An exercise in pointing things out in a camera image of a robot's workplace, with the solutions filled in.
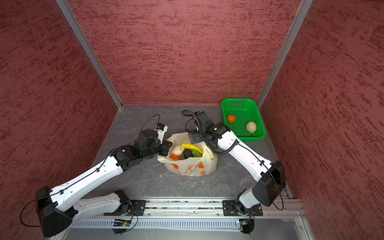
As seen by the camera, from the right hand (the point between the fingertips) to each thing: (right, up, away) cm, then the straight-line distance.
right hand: (198, 137), depth 79 cm
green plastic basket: (+35, +12, +34) cm, 50 cm away
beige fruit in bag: (-13, -9, +10) cm, 19 cm away
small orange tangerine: (+24, +10, +28) cm, 39 cm away
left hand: (-14, -5, -4) cm, 15 cm away
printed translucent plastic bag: (-3, -13, -8) cm, 16 cm away
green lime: (-1, -12, +11) cm, 16 cm away
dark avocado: (-7, -11, +11) cm, 17 cm away
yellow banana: (-6, -8, +14) cm, 17 cm away
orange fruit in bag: (-14, -14, +8) cm, 21 cm away
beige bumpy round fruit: (+37, +4, +21) cm, 43 cm away
